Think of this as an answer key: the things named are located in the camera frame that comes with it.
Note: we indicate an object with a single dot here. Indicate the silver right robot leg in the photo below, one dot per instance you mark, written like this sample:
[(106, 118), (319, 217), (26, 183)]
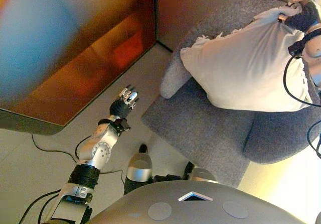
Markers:
[(200, 175)]

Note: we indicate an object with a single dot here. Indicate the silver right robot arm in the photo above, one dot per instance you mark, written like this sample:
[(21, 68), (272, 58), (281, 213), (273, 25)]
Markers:
[(314, 53)]

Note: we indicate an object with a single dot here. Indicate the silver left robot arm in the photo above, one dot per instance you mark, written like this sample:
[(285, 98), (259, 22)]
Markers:
[(100, 151)]

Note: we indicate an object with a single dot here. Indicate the white fringed cushion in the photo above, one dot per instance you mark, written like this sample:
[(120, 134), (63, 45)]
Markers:
[(238, 65)]

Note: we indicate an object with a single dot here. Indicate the grey robot torso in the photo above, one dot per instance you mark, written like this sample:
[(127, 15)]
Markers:
[(195, 209)]

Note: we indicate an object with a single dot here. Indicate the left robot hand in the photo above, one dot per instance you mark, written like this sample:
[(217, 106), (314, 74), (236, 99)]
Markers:
[(120, 108)]

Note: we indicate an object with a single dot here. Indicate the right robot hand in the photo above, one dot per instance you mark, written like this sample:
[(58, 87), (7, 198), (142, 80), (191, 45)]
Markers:
[(304, 16)]

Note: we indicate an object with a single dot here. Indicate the grey fabric armchair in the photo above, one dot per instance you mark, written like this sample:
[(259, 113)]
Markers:
[(200, 128)]

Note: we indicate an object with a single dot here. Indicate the brown wooden cabinet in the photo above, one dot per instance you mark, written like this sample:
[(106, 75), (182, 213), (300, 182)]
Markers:
[(62, 58)]

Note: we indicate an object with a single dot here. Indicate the silver robot leg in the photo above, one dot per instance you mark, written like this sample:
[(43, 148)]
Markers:
[(200, 175), (139, 168)]

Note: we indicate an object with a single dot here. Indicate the silver left robot leg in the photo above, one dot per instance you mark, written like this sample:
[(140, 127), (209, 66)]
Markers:
[(139, 168)]

